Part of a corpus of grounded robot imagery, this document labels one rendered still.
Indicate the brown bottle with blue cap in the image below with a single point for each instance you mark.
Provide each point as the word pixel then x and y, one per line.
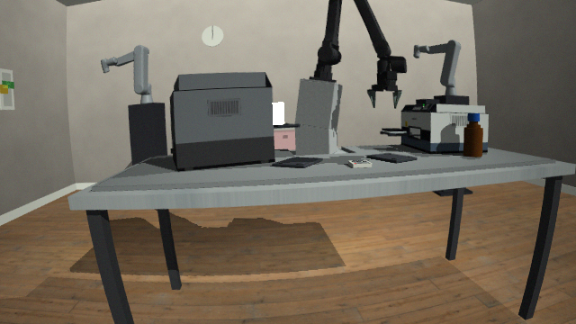
pixel 473 136

